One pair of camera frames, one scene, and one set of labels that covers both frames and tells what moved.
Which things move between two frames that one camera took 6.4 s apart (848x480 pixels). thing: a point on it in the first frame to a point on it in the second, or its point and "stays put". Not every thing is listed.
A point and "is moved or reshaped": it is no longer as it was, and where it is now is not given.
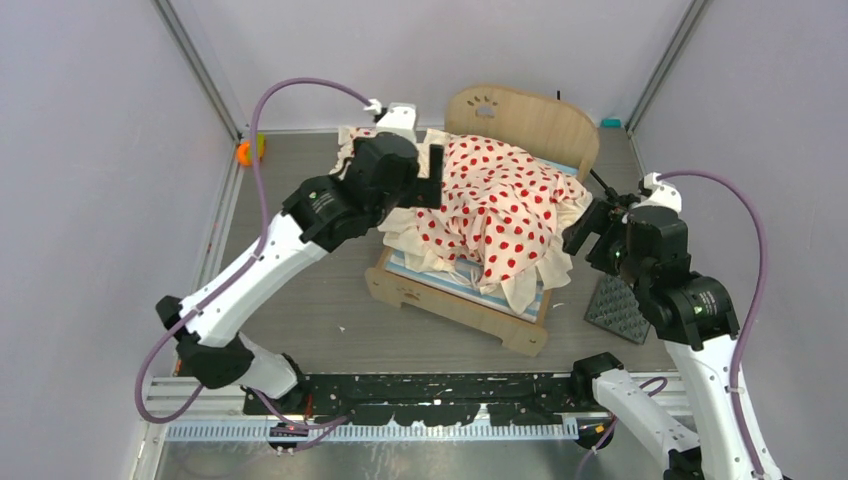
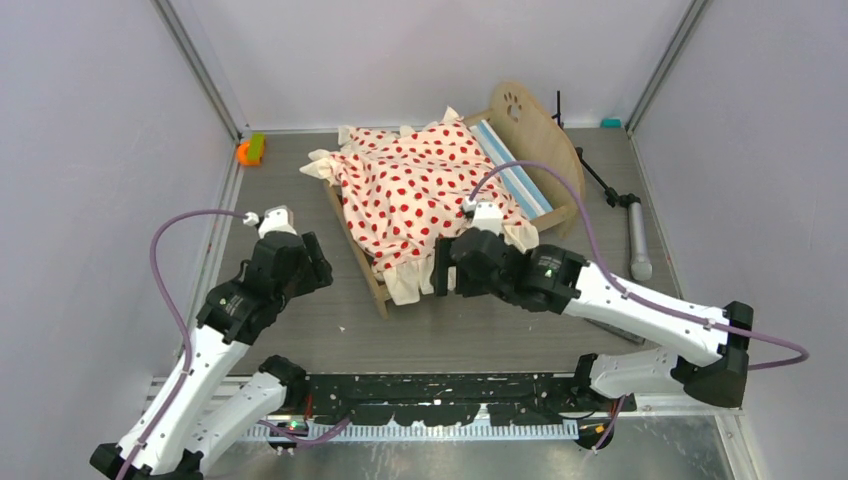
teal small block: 611,123 stays put
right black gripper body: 608,218 to 465,281
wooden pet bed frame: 515,118 to 521,117
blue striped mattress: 464,280 to 532,199
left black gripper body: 415,191 to 313,273
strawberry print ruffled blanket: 504,223 is moved or reshaped
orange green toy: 244,150 stays put
